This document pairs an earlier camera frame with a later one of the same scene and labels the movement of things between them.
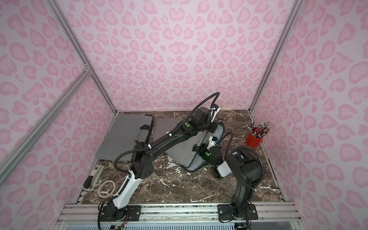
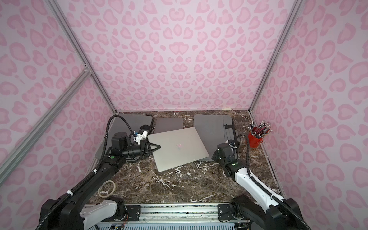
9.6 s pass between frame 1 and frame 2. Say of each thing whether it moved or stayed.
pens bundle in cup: stayed
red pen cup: stayed
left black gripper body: moved
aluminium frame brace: stayed
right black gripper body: moved
